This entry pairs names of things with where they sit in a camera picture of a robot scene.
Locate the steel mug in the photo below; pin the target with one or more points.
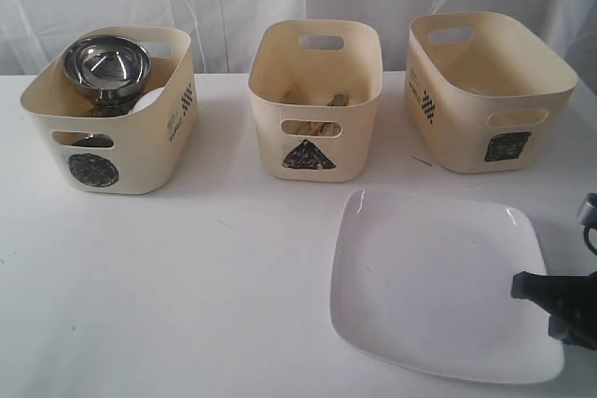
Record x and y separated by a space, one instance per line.
93 140

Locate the white ceramic bowl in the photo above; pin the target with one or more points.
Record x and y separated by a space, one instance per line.
146 100

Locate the stainless steel bowl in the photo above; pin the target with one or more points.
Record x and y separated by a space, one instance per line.
109 71

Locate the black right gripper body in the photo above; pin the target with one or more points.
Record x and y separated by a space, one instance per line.
579 306

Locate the wooden chopstick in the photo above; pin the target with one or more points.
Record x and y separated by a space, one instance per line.
308 128
339 100

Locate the cream bin with triangle mark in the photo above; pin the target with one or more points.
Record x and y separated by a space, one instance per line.
316 59

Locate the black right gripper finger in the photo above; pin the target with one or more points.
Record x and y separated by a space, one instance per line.
560 330
536 288

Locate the white rectangular plate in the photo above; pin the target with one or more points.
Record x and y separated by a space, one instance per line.
424 283

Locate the cream bin with square mark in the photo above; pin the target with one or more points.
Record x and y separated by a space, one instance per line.
483 91

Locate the cream bin with circle mark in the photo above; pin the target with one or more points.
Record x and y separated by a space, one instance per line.
147 144

